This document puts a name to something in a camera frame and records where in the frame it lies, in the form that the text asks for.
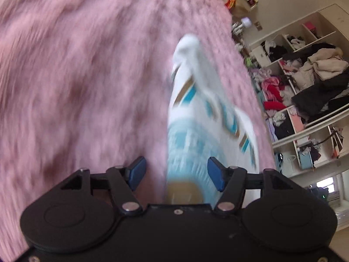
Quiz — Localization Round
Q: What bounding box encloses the white teal striped garment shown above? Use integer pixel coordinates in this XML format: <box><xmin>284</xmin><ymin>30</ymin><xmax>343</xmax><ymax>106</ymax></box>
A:
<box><xmin>165</xmin><ymin>34</ymin><xmax>260</xmax><ymax>205</ymax></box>

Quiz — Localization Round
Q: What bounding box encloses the pink fluffy blanket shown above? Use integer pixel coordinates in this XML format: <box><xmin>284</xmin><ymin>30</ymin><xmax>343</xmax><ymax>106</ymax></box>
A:
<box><xmin>1</xmin><ymin>0</ymin><xmax>274</xmax><ymax>261</ymax></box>

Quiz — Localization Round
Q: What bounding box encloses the white open wardrobe shelf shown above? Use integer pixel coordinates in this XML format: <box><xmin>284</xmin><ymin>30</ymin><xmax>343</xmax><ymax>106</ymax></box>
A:
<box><xmin>250</xmin><ymin>4</ymin><xmax>348</xmax><ymax>179</ymax></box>

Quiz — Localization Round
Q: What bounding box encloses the white table lamp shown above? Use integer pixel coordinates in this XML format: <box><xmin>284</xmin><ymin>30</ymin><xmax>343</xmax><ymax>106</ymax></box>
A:
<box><xmin>241</xmin><ymin>17</ymin><xmax>252</xmax><ymax>28</ymax></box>

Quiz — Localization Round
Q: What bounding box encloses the red yellow snack bag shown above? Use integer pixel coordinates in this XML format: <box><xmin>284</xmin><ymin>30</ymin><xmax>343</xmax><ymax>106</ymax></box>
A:
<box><xmin>225</xmin><ymin>0</ymin><xmax>237</xmax><ymax>11</ymax></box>

